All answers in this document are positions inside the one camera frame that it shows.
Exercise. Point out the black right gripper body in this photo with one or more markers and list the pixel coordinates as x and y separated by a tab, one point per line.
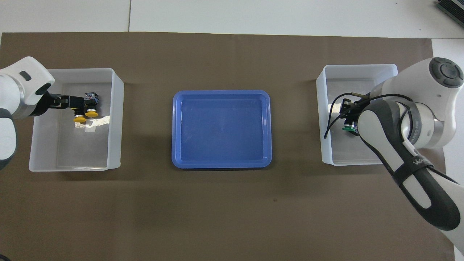
356	112

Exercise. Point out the brown paper table mat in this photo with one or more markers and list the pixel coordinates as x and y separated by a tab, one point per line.
224	210

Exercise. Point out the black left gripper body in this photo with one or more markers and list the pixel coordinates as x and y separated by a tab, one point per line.
49	101

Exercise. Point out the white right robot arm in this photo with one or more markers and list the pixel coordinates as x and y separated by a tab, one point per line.
409	145

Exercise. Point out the white paper label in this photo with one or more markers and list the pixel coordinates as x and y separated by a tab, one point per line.
89	127

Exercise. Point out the translucent white plastic box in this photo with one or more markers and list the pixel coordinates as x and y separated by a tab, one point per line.
79	156
344	152

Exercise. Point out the dark grey ridged device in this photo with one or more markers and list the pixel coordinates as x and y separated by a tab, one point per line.
453	9

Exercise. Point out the green push button switch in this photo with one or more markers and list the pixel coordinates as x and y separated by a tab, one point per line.
348	128

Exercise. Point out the blue plastic tray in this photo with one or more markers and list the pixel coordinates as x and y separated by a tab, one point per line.
221	130

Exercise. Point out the yellow push button switch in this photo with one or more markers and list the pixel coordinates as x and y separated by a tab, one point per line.
79	119
91	113

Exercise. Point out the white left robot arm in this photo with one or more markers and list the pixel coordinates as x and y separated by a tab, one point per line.
14	87

